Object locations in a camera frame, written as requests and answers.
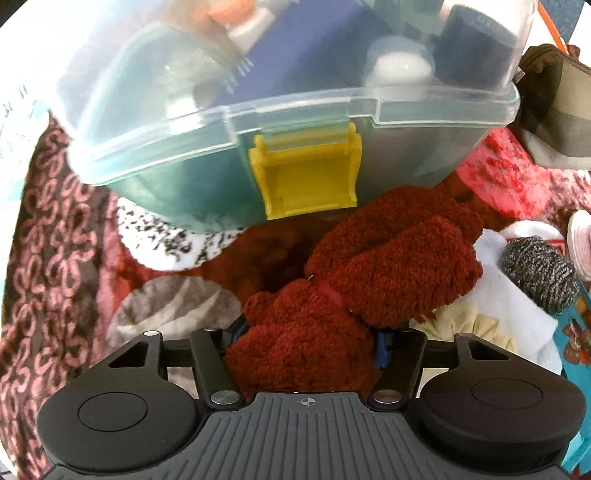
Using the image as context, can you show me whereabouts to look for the white printed sheet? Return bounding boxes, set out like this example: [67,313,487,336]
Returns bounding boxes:
[0,58,62,155]

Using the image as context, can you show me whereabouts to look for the white felt cloth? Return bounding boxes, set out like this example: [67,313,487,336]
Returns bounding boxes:
[462,222,567,376]

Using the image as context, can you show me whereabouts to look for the brown pink patterned cloth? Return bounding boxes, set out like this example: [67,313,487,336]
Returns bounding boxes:
[0,113,122,464]

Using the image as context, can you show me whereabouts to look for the orange item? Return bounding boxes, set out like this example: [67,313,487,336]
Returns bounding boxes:
[207,0,260,29]

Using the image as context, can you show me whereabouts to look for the grey steel wool scrubber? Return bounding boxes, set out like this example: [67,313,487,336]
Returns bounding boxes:
[501,235,581,317]

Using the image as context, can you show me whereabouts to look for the navy cylindrical container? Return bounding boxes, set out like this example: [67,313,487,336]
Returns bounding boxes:
[434,4,519,89]

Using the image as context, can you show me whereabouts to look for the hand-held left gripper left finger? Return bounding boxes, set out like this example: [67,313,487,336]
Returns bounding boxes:
[107,323,252,411]

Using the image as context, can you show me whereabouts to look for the cream scrunchie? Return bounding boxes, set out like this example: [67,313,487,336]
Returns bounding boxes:
[410,302,519,357]

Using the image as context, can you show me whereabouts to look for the dark red fuzzy cloth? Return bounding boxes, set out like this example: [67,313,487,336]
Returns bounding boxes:
[224,185,485,394]

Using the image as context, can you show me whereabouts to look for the dark blue carton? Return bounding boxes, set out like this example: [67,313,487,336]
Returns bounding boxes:
[216,0,385,108]

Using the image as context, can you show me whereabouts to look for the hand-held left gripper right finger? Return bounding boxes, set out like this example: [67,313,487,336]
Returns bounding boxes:
[369,327,506,411]

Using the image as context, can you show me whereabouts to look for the teal floral printed box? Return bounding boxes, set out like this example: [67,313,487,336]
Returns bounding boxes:
[553,286,591,472]

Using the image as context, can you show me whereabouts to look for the pink and white round item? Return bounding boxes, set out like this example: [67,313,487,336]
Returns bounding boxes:
[567,210,591,274]

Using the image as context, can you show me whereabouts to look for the clear lidded green plastic box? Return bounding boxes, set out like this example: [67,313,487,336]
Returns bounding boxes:
[44,0,522,232]

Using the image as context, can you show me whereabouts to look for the plaid zip pouch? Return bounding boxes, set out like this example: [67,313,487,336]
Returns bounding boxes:
[512,44,591,172]

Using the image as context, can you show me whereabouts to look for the red patterned plush blanket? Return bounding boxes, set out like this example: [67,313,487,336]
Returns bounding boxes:
[105,124,591,370]

